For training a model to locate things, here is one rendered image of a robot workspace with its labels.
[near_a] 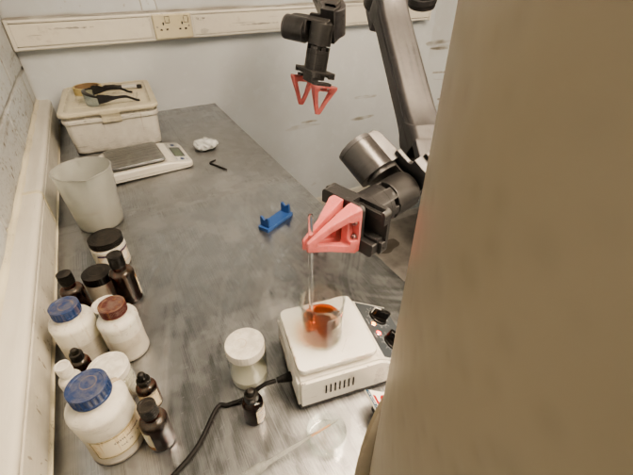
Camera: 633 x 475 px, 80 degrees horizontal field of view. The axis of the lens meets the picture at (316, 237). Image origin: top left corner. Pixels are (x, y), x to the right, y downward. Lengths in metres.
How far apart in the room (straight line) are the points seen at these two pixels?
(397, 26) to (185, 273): 0.62
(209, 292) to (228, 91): 1.31
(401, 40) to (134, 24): 1.26
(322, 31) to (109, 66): 1.06
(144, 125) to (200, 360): 1.00
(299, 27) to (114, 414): 0.87
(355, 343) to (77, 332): 0.42
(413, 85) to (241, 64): 1.37
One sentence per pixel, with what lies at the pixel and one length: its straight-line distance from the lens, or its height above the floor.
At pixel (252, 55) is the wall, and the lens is 1.96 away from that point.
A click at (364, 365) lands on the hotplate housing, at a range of 0.58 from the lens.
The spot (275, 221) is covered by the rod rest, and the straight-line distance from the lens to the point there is 0.95.
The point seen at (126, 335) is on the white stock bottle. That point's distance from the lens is 0.68.
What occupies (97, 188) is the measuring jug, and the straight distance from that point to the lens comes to 1.00.
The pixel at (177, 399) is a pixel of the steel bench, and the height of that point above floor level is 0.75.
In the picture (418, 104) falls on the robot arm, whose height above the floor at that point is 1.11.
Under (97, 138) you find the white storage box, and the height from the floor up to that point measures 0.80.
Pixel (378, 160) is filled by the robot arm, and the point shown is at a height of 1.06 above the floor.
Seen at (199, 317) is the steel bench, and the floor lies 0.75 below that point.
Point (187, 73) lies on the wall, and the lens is 1.89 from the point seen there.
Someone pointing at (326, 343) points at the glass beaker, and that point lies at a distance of 0.55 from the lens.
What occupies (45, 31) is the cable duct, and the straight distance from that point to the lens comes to 1.78.
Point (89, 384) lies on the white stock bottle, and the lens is 0.55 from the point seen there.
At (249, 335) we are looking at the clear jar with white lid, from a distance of 0.60.
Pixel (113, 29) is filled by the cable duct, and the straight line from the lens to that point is 1.78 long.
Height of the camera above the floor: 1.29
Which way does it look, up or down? 36 degrees down
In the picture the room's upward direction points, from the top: straight up
